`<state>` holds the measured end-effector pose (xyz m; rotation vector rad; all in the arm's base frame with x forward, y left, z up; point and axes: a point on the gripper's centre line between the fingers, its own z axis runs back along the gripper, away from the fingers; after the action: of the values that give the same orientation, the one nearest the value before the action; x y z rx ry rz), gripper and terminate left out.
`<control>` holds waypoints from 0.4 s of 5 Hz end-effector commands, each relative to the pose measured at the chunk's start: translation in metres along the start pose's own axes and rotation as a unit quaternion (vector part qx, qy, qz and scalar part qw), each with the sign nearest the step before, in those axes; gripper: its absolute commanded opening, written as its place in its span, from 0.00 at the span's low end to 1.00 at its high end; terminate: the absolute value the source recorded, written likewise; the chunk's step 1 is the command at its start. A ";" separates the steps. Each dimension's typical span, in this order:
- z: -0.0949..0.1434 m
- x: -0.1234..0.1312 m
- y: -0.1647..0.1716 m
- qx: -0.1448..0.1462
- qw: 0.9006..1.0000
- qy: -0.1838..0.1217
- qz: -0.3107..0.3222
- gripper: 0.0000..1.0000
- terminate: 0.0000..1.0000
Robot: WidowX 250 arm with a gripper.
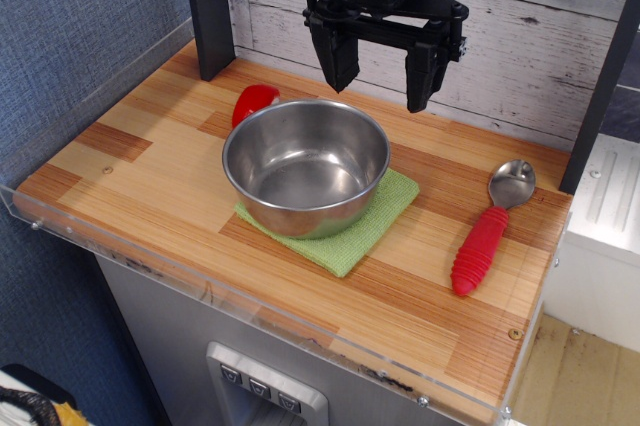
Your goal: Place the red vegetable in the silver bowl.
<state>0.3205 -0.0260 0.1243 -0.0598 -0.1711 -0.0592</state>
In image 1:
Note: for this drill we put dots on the stainless steel pot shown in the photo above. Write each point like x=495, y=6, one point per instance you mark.
x=306, y=168

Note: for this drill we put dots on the red toy vegetable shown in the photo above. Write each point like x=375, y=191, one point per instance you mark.
x=252, y=99

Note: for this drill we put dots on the green cloth mat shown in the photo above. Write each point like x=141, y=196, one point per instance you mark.
x=340, y=253

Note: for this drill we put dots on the black right vertical post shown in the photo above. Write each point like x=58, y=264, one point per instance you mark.
x=595, y=114

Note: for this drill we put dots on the clear acrylic edge guard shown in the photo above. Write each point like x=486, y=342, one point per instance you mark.
x=144, y=188

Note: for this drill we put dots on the red handled metal spoon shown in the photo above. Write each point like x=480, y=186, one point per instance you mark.
x=512, y=185

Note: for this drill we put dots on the black vertical post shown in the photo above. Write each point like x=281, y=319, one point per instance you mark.
x=595, y=114
x=213, y=36

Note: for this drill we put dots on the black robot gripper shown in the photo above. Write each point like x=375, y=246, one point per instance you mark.
x=429, y=30

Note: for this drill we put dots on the white side appliance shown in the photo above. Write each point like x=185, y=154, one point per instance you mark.
x=593, y=283

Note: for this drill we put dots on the grey toy fridge cabinet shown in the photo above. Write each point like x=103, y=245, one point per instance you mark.
x=172, y=330

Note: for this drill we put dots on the black yellow object corner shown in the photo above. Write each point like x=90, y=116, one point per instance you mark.
x=28, y=398

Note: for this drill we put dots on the black left vertical post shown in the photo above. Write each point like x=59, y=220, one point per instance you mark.
x=213, y=36

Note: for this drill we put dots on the silver dispenser button panel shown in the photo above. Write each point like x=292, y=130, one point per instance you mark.
x=252, y=393

